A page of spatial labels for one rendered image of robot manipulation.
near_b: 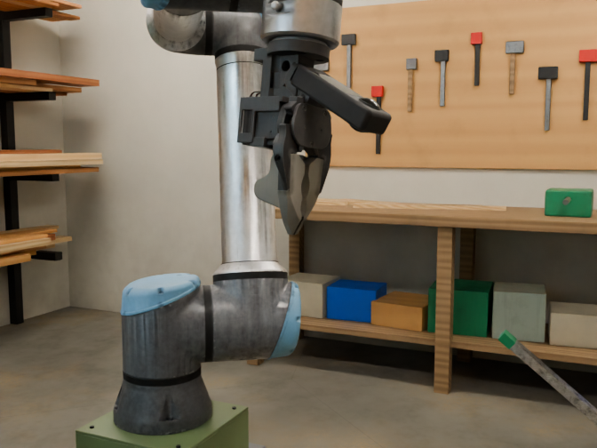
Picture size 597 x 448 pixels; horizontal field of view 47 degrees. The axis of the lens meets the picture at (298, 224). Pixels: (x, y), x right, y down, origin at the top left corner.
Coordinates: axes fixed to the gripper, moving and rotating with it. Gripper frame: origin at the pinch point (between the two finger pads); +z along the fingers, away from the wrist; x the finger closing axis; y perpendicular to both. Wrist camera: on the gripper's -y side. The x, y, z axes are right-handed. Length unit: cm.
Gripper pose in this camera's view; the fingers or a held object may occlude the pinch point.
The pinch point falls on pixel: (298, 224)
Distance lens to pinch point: 77.0
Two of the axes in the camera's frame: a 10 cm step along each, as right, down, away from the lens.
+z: -0.9, 10.0, 0.3
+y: -8.0, -0.9, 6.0
